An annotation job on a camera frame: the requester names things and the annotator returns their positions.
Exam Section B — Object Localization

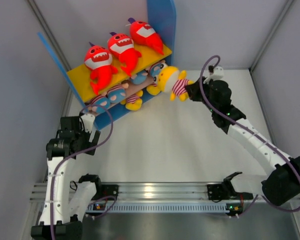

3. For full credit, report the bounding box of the yellow frog plush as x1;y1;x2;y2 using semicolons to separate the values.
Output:
154;63;194;102
146;83;161;96

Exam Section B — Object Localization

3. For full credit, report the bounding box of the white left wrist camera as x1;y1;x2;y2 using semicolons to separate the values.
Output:
80;113;96;134

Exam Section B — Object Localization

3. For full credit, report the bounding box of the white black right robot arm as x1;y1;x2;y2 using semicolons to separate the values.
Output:
185;79;300;207

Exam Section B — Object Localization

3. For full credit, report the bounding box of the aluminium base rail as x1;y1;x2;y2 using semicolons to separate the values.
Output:
29;181;300;201

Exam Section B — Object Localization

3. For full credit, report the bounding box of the blue yellow toy shelf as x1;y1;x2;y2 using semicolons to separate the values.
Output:
37;0;177;129

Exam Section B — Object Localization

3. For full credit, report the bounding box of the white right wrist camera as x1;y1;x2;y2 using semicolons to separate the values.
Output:
203;65;224;84

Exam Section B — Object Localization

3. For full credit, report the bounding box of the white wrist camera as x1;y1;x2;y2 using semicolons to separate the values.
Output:
203;65;224;84
80;113;96;134

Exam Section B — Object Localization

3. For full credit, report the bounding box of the yellow frog plush face down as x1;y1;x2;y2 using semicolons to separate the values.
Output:
120;90;143;111

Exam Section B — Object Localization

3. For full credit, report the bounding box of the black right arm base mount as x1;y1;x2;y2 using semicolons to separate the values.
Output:
206;183;254;202

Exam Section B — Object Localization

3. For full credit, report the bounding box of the yellow frog plush back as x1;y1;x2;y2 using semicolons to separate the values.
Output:
154;63;194;102

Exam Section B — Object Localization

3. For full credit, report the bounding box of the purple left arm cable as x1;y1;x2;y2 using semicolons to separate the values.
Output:
49;106;115;240

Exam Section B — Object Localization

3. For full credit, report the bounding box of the red shark plush mouth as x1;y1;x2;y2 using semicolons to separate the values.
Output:
107;32;142;77

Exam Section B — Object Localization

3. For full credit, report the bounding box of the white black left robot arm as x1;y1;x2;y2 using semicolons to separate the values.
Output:
30;113;103;240

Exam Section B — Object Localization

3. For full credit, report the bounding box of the boy doll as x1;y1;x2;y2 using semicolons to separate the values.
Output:
106;83;129;104
146;59;167;77
129;70;148;85
87;95;111;114

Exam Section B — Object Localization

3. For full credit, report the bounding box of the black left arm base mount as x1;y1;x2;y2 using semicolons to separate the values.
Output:
91;184;119;201

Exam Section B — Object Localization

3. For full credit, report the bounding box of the white slotted cable duct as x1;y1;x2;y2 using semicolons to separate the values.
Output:
86;202;232;214

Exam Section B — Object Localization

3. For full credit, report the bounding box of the red shark plush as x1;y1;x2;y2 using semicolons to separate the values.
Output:
127;17;164;55
84;42;118;95

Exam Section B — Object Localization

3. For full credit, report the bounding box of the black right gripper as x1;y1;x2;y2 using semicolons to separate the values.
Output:
185;77;217;114

